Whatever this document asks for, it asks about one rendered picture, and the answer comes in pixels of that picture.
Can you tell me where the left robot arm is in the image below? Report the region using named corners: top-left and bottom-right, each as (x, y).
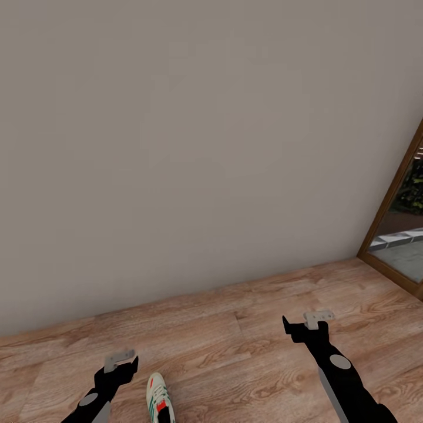
top-left (61, 349), bottom-right (139, 423)

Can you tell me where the gym shoe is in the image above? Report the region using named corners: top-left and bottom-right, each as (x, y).
top-left (146, 372), bottom-right (176, 423)

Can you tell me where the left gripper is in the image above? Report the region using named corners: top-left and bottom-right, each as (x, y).
top-left (93, 357), bottom-right (139, 393)

